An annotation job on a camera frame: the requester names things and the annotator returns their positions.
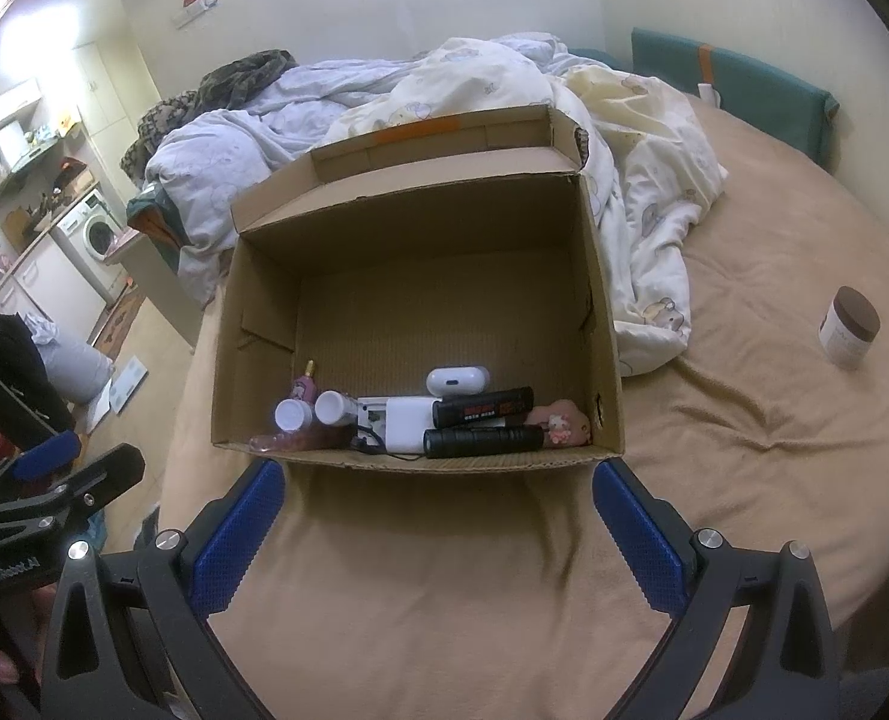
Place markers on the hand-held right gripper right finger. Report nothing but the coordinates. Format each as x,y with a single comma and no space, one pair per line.
639,540

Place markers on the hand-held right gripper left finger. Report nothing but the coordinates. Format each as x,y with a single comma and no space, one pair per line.
238,532

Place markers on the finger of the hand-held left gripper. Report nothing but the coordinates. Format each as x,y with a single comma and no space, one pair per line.
99,476
46,457

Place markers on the small white pill bottle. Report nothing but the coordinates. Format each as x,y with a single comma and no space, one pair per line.
333,406
292,415

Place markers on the pink case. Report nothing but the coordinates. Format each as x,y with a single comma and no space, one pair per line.
560,426

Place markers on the pink perfume bottle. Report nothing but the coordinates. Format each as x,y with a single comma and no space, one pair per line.
305,384

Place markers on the white electronic device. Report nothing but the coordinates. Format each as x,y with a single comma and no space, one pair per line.
369,416

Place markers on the black flashlight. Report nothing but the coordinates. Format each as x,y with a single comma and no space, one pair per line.
482,442

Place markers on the white charger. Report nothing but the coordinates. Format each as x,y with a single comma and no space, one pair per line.
408,424

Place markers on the black cylinder red label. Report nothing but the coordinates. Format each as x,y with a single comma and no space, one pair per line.
482,406

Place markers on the white earbuds case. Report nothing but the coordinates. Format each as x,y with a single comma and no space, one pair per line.
457,381

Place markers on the cardboard box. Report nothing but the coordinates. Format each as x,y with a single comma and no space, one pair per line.
429,292

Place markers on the black clothing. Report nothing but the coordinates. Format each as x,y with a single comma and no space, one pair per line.
9,375

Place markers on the grey bag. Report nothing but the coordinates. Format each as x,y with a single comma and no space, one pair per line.
76,371

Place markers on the papers on floor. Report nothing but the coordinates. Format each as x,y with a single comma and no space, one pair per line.
125,382

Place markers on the patterned floor rug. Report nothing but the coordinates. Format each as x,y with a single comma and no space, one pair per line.
118,326

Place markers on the white kitchen counter cabinets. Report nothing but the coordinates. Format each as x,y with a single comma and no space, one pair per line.
54,292

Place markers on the white washing machine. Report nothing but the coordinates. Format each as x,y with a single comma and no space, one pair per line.
95,236

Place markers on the white jar brown lid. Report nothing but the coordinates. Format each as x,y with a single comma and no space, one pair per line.
849,330

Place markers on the white countertop appliance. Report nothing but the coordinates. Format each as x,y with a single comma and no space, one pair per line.
10,146

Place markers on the cream printed blanket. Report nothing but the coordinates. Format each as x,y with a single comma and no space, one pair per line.
654,202

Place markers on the pale lavender duvet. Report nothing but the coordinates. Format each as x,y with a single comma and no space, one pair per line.
249,135

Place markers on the camouflage cloth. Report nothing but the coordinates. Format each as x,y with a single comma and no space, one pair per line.
241,79

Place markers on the teal headboard cushion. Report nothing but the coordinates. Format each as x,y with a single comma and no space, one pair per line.
759,90

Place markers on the white wall cabinet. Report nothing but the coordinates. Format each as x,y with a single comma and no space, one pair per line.
1,116

